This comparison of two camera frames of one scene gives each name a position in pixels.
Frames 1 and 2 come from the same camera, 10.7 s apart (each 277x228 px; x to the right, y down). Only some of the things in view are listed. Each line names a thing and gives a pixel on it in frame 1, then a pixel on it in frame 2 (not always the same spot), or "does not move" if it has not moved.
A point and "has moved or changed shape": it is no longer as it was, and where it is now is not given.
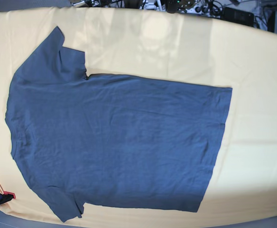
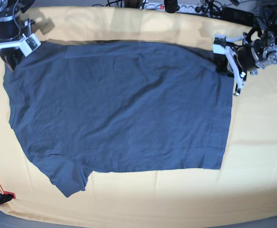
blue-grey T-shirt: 116,142 has moved or changed shape
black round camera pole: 171,6 does not move
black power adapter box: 238,16 does not move
